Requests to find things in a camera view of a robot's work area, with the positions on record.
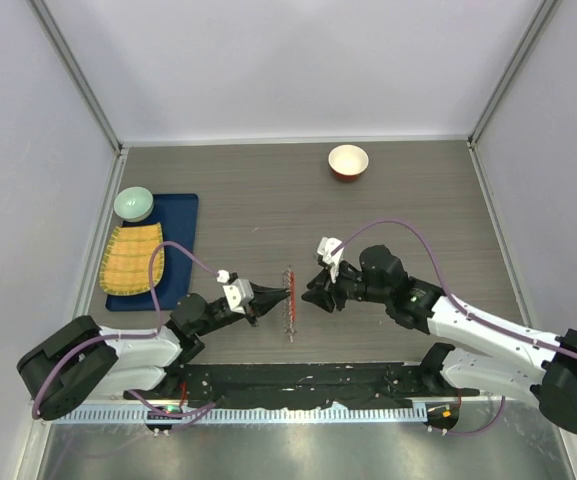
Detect red white bowl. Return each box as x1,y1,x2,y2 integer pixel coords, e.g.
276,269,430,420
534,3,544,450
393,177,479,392
328,144,369,182

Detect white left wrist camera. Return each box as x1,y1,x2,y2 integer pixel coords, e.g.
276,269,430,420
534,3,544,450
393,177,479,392
216,270,254,310

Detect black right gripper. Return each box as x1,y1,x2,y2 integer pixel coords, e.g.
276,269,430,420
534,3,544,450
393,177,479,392
303,255,391,312

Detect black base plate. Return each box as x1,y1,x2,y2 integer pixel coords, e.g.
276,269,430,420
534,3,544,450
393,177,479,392
138,362,479,410

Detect yellow woven plate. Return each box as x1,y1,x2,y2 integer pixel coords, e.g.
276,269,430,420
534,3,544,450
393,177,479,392
99,223,165,297

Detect red plastic handle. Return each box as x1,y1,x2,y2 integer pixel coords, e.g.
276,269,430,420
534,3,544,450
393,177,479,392
288,270,296,322

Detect pale green bowl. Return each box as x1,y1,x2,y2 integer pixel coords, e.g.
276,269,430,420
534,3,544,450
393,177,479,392
113,186,154,223

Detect blue tray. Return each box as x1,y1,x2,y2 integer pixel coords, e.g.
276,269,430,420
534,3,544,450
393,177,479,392
105,193,199,312

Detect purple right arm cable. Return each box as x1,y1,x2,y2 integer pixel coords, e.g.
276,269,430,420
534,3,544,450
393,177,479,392
330,217,577,436

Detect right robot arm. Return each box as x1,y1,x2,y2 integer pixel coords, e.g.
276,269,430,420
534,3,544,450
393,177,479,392
302,245,577,435

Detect white slotted cable duct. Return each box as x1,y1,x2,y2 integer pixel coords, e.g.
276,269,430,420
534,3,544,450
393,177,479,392
53,402,427,426

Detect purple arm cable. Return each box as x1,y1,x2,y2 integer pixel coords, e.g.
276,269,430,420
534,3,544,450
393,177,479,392
330,217,577,436
32,241,229,432

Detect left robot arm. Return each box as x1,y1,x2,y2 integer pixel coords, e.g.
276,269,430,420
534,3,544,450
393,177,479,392
17,279,290,421

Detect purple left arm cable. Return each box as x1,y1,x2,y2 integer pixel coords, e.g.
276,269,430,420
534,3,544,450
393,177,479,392
32,241,229,432

